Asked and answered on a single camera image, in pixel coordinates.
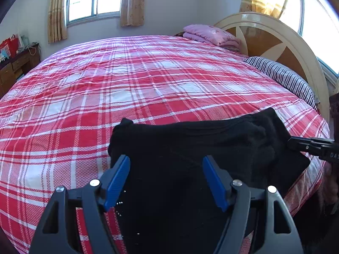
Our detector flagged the black pants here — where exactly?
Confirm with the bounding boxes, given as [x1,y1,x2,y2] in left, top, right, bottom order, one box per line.
[108,108,310,253]

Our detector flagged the person's right hand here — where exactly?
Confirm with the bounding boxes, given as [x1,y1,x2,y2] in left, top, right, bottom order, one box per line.
[320,162,338,204]

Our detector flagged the striped pillow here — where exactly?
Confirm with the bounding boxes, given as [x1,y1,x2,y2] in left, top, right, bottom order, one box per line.
[243,56,317,110]

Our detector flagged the cream wooden headboard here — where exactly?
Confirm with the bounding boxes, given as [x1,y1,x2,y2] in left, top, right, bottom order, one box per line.
[214,12,330,121]

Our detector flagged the red plaid bed cover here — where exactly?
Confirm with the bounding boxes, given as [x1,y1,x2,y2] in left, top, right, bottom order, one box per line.
[1,36,330,253]

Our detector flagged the window behind headboard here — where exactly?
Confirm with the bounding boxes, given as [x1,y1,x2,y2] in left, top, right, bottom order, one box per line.
[280,0,338,76]

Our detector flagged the pink folded blanket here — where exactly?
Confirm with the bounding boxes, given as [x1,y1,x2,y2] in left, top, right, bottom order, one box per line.
[183,24,241,51]

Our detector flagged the brown wooden dresser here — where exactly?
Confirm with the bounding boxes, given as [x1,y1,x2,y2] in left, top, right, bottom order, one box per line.
[0,43,41,98]

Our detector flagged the red gift bag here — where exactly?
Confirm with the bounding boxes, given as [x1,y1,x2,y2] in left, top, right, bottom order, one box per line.
[0,35,19,59]

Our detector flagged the left beige curtain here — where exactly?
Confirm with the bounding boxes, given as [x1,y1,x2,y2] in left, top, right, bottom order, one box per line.
[48,0,68,44]

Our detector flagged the beige curtain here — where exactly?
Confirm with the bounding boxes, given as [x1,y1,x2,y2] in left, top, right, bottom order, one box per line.
[48,0,68,44]
[120,0,144,27]

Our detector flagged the right beige curtain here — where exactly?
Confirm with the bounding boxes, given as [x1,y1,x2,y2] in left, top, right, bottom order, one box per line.
[120,0,144,27]

